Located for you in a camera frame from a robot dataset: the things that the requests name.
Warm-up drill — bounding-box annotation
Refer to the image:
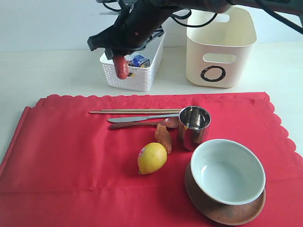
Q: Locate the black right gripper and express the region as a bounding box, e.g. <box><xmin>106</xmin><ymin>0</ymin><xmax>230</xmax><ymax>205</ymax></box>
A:
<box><xmin>87</xmin><ymin>0</ymin><xmax>192</xmax><ymax>60</ymax></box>

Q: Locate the red sausage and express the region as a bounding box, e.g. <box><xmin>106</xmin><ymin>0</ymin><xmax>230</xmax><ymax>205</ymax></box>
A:
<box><xmin>113</xmin><ymin>55</ymin><xmax>129</xmax><ymax>79</ymax></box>

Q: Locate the small milk carton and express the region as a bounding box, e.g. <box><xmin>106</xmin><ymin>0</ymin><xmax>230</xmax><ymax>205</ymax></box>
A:
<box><xmin>126</xmin><ymin>54</ymin><xmax>150</xmax><ymax>68</ymax></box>

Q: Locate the yellow lemon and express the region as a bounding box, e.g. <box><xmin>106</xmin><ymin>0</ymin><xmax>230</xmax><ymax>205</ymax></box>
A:
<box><xmin>137</xmin><ymin>142</ymin><xmax>167</xmax><ymax>175</ymax></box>

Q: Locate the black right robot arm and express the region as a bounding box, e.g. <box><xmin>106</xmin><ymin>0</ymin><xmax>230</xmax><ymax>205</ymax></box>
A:
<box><xmin>87</xmin><ymin>0</ymin><xmax>303</xmax><ymax>59</ymax></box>

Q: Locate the white perforated plastic basket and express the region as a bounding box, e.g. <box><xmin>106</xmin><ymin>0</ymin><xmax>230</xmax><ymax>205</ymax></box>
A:
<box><xmin>99</xmin><ymin>35</ymin><xmax>165</xmax><ymax>92</ymax></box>

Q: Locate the lower wooden chopstick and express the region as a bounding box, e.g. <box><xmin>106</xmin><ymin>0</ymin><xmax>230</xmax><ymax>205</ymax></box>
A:
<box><xmin>89</xmin><ymin>111</ymin><xmax>180</xmax><ymax>114</ymax></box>

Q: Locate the wooden chopstick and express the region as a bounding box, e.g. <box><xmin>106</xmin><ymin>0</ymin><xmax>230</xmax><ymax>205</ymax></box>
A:
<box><xmin>99</xmin><ymin>109</ymin><xmax>182</xmax><ymax>112</ymax></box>
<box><xmin>89</xmin><ymin>111</ymin><xmax>180</xmax><ymax>114</ymax></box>

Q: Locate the silver table knife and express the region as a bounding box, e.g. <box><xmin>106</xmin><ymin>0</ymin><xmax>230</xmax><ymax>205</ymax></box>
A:
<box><xmin>107</xmin><ymin>113</ymin><xmax>179</xmax><ymax>123</ymax></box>

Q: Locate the upper wooden chopstick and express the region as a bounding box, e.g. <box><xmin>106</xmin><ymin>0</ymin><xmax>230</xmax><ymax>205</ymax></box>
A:
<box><xmin>99</xmin><ymin>109</ymin><xmax>182</xmax><ymax>112</ymax></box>

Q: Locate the brown wooden spoon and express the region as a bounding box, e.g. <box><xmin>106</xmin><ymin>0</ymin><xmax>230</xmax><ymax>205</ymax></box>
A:
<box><xmin>109</xmin><ymin>117</ymin><xmax>179</xmax><ymax>130</ymax></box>

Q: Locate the orange fried food piece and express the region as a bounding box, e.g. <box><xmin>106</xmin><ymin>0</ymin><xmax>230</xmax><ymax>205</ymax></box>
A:
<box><xmin>154</xmin><ymin>124</ymin><xmax>172</xmax><ymax>154</ymax></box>

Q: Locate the cream plastic bin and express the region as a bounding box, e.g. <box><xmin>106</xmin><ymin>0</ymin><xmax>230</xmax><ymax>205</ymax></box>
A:
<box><xmin>186</xmin><ymin>6</ymin><xmax>257</xmax><ymax>88</ymax></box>

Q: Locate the stainless steel cup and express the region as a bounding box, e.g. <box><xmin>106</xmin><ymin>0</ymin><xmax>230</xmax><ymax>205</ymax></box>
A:
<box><xmin>178</xmin><ymin>106</ymin><xmax>211</xmax><ymax>150</ymax></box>

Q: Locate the red scalloped table cloth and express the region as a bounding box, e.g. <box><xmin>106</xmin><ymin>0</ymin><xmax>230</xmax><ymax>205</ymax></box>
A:
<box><xmin>0</xmin><ymin>92</ymin><xmax>303</xmax><ymax>227</ymax></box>

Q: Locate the white ceramic bowl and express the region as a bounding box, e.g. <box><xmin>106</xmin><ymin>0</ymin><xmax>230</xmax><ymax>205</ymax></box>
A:
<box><xmin>190</xmin><ymin>139</ymin><xmax>266</xmax><ymax>205</ymax></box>

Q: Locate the brown wooden plate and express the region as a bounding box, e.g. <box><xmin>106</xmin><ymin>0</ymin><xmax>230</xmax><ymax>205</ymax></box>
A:
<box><xmin>185</xmin><ymin>164</ymin><xmax>266</xmax><ymax>226</ymax></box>

